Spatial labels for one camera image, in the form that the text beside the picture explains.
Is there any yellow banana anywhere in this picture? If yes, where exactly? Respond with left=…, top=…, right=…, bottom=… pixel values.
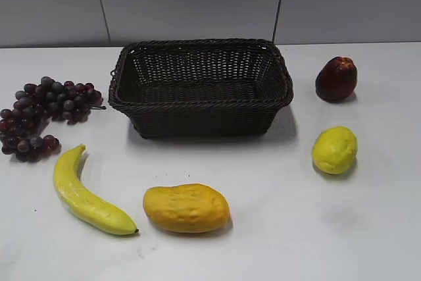
left=53, top=144, right=139, bottom=236

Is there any yellow lemon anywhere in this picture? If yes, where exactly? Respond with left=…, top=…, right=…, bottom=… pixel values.
left=311, top=126, right=358, bottom=175

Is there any black woven basket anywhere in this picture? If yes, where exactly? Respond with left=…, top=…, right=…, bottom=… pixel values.
left=109, top=38, right=293, bottom=139

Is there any purple grape bunch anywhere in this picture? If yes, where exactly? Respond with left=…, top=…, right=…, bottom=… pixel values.
left=1, top=76, right=105, bottom=163

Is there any orange mango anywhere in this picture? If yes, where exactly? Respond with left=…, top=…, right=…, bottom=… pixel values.
left=143, top=184, right=231, bottom=234

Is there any dark red apple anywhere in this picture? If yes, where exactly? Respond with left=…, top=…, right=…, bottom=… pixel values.
left=315, top=57, right=357, bottom=102

